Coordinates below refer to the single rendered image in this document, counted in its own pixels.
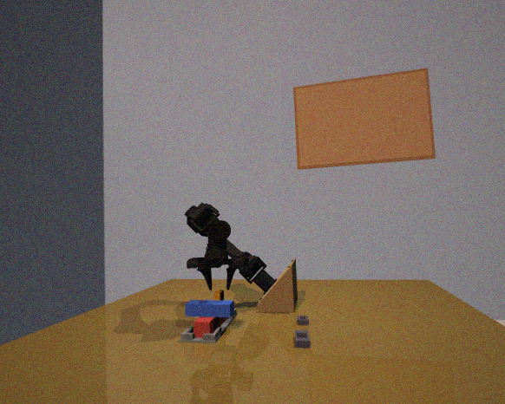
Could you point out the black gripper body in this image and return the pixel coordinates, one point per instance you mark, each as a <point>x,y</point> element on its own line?
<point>238,261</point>

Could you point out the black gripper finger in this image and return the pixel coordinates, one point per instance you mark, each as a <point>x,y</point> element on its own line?
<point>230,272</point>
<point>208,276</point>

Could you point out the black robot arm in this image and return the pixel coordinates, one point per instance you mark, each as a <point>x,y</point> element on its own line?
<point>202,220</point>

